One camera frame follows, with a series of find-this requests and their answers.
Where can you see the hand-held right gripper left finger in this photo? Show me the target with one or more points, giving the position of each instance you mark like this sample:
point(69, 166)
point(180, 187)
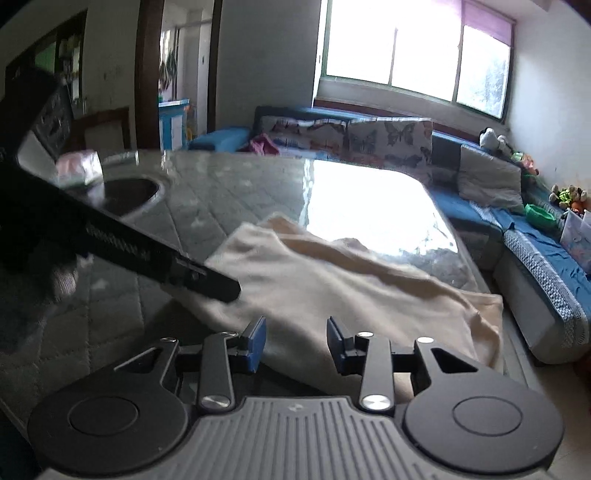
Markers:
point(256, 345)

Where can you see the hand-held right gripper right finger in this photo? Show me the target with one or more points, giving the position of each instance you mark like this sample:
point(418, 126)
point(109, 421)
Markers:
point(337, 347)

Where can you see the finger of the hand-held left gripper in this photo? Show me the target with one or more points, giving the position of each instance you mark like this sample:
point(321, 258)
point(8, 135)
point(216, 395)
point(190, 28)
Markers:
point(184, 270)

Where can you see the cream garment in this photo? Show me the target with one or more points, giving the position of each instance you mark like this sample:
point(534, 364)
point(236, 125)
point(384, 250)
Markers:
point(346, 286)

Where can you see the pink tissue pack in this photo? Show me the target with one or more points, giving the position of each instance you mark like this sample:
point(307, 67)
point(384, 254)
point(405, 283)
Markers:
point(79, 167)

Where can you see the long butterfly print pillow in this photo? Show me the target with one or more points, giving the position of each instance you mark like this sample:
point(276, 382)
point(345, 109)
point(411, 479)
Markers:
point(304, 136)

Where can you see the blue sofa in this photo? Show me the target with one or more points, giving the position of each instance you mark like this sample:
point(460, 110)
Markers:
point(480, 221)

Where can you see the square butterfly print pillow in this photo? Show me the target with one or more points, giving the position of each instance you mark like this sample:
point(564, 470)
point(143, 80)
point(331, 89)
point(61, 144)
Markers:
point(392, 143)

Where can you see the grey pillow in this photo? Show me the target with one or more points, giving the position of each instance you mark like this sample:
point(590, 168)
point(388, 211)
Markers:
point(491, 177)

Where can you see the green bowl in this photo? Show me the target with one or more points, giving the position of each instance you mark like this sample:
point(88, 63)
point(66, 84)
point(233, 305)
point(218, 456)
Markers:
point(541, 216)

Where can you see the panda plush toy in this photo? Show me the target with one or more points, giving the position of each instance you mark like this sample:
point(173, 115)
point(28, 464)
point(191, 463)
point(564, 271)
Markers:
point(493, 139)

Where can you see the orange plush toy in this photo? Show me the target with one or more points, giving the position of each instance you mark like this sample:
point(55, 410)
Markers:
point(526, 164)

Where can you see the pile of stuffed toys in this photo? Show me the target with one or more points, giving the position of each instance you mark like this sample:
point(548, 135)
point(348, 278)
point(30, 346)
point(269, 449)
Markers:
point(570, 197)

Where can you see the window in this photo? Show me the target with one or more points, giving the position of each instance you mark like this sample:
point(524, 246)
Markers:
point(406, 50)

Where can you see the purple window blind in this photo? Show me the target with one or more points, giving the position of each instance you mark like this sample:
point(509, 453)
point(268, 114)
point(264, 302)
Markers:
point(489, 18)

